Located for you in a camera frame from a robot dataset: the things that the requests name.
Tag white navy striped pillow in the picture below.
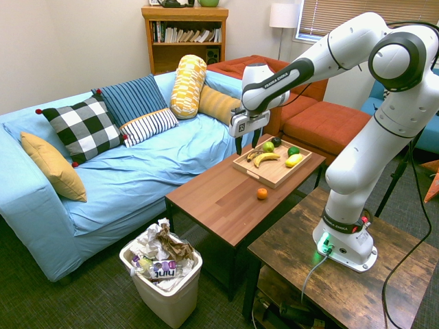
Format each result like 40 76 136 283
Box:
119 108 180 149

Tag mustard striped pillow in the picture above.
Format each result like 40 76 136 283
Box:
198 84 242 125

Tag black white checkered pillow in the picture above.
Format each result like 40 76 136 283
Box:
35 89 128 168

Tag wooden window blinds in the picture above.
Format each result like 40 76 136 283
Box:
296 0 439 44

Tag large yellow banana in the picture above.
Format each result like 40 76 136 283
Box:
253 152 281 169

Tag hint water bottle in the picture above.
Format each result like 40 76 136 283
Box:
129 258 179 280

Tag black item under side table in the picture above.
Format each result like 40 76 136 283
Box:
278 300 317 322

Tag black object on bookshelf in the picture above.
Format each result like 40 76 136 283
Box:
158 0 195 8

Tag grey cable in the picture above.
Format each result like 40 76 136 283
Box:
300 252 331 304

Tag wooden bookshelf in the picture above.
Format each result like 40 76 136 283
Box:
141 5 230 76

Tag orange triangular object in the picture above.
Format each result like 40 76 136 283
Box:
420 159 439 204

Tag orange sectional sofa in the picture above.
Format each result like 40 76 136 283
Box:
206 54 372 166

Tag brown crumpled paper bag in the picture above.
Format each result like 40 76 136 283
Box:
156 222 195 263

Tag plain mustard pillow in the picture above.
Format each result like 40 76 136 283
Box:
19 132 88 203

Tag rustic dark wood side table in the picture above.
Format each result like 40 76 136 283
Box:
241 186 439 329

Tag row of books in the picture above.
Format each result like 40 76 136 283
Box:
152 21 222 44

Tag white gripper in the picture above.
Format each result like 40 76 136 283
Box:
228 108 272 156

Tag blue striped pillow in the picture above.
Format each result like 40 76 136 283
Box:
91 73 169 128

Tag yellow patterned bolster pillow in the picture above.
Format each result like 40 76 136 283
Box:
169 54 208 120

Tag black cable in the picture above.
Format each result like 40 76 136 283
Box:
381 20 439 329

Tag white crumpled paper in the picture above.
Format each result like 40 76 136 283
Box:
132 217 172 261

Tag light wooden tray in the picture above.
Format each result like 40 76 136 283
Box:
232 134 313 190

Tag white shade floor lamp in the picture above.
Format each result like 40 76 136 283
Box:
269 3 302 62

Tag black tripod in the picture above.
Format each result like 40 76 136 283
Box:
373 128 426 219

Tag reddish wooden coffee table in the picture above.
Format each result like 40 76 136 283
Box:
165 133 327 302

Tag light blue sofa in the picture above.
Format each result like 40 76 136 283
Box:
0 70 248 284

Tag cream plastic trash bin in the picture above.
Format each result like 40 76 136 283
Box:
119 232 204 329

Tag teal chair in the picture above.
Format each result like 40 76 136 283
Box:
359 68 439 155

